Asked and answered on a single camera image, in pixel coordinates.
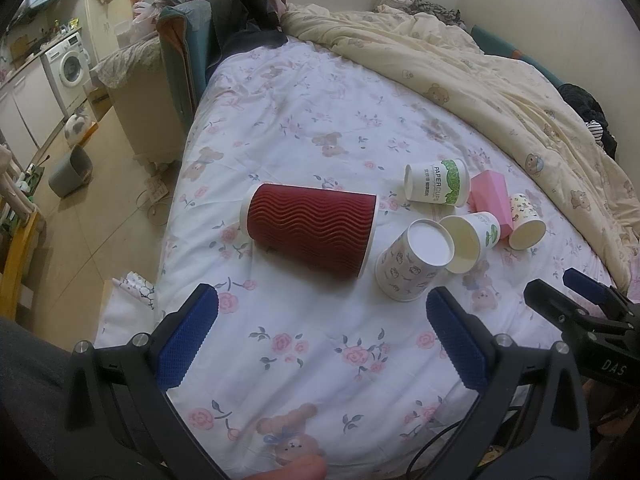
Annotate small yellow cartoon paper cup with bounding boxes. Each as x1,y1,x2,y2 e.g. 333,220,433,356
507,193,547,250

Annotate white washing machine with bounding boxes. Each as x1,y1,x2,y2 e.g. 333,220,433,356
40,30,93,116

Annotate white cartoon print paper cup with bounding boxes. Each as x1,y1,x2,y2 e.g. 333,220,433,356
375,218,456,303

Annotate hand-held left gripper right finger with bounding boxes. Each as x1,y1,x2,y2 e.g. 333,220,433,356
424,286,592,480

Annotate cream bedside cabinet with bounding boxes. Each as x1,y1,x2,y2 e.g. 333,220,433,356
97,40,191,166

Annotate grey trash bin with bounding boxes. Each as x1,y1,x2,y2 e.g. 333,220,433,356
48,146,94,197

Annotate white kitchen cabinet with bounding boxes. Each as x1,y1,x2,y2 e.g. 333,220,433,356
0,55,66,171

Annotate black cable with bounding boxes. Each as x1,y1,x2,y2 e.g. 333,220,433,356
405,417,476,480

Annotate yellow wooden chair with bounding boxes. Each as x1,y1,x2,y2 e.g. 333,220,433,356
0,200,46,321

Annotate white leaf print paper cup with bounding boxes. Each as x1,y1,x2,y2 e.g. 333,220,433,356
440,211,502,275

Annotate red corrugated paper cup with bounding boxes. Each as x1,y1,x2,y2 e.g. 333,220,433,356
240,182,379,279

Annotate cardboard box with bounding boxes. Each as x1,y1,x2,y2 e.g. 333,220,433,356
86,86,114,122

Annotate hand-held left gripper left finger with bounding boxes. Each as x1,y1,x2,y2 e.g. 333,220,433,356
62,282,226,480

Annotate spotted white bag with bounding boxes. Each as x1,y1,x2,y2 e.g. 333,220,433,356
64,112,99,147

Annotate white power strip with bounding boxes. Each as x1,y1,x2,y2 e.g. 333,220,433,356
145,175,169,202

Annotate cream bear print duvet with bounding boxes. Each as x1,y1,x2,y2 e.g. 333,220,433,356
280,2,640,291

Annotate person's left hand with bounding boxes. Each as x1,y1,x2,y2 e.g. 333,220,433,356
234,454,329,480

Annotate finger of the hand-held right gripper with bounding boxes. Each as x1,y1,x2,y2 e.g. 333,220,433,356
562,268,640,313
523,278,583,343

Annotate patterned pillow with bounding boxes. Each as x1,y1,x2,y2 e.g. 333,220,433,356
372,0,466,27

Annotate white green label paper cup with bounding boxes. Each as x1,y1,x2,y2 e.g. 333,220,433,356
404,158,472,207

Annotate black garment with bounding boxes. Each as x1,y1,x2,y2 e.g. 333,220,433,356
557,82,621,161

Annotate person's grey trousers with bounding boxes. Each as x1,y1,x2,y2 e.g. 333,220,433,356
0,317,108,480

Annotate pink faceted cup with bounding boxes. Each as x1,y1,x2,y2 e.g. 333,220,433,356
467,170,514,239

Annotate dark clothes pile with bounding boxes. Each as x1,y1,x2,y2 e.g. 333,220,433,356
190,0,291,61

